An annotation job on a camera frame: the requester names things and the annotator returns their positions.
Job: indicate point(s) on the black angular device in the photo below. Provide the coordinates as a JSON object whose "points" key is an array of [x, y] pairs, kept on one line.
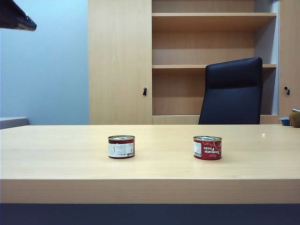
{"points": [[14, 14]]}

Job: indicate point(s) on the open wooden bookshelf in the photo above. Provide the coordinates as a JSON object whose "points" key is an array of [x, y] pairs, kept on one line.
{"points": [[201, 42]]}

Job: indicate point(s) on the brown round object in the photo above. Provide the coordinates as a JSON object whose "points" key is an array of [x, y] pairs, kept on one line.
{"points": [[295, 118]]}

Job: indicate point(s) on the small blue bowl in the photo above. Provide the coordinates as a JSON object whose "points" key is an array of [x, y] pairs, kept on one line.
{"points": [[285, 121]]}

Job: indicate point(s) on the grey ledge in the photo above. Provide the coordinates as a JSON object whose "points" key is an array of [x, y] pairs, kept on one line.
{"points": [[12, 122]]}

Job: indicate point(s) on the black office chair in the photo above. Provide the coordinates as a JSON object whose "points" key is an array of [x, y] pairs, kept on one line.
{"points": [[232, 93]]}

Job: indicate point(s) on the wooden cabinet door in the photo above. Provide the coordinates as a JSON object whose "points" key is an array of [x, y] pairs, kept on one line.
{"points": [[119, 58], [289, 47]]}

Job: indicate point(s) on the black cabinet key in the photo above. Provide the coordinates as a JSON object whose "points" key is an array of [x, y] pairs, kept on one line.
{"points": [[145, 91], [287, 90]]}

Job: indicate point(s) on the red tomato paste can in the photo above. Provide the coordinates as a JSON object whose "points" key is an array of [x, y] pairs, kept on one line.
{"points": [[208, 150]]}

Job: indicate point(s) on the tomato can with white sticker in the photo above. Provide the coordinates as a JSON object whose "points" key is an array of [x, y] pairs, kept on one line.
{"points": [[122, 147]]}

